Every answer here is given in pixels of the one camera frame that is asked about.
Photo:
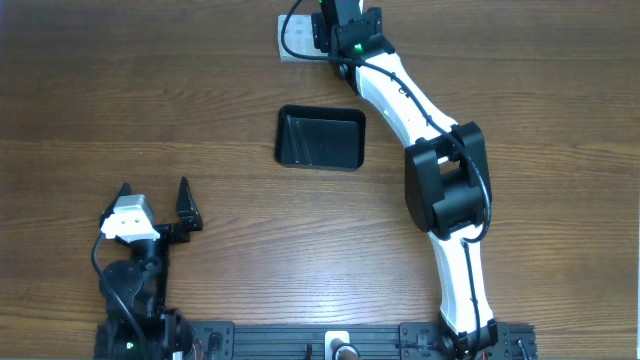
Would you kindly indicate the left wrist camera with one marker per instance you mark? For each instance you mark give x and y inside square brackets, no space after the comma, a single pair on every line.
[129,220]

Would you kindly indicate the black tray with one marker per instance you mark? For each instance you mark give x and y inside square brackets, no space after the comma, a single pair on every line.
[320,140]

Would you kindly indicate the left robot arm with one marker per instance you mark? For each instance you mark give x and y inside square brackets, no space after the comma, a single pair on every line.
[132,290]

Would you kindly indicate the mounting rail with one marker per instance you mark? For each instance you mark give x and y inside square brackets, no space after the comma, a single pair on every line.
[300,342]

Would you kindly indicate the white test tube rack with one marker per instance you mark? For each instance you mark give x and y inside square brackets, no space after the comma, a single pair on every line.
[297,37]

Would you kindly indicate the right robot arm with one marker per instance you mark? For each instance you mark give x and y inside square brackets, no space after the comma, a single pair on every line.
[395,95]

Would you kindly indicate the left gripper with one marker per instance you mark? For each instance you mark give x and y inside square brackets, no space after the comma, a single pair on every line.
[172,233]

